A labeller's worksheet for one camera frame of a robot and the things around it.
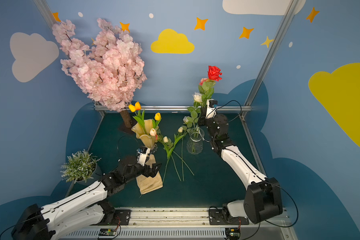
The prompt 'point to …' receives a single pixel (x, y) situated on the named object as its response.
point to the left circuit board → (107, 233)
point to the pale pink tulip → (152, 132)
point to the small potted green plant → (81, 167)
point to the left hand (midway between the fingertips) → (155, 159)
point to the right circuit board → (232, 233)
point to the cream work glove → (147, 185)
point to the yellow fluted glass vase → (147, 140)
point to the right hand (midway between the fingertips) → (204, 106)
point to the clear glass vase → (195, 145)
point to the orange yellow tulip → (140, 116)
